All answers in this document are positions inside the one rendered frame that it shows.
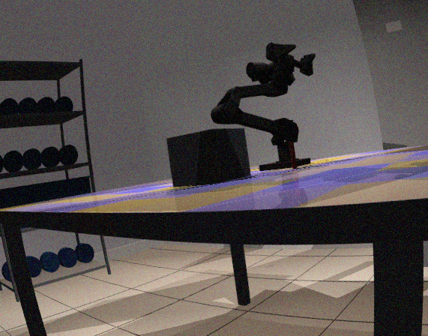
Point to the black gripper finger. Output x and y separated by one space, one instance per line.
307 61
281 50

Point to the red peg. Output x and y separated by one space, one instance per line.
292 153

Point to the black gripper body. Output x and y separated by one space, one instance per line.
288 62

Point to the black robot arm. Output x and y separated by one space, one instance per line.
273 84

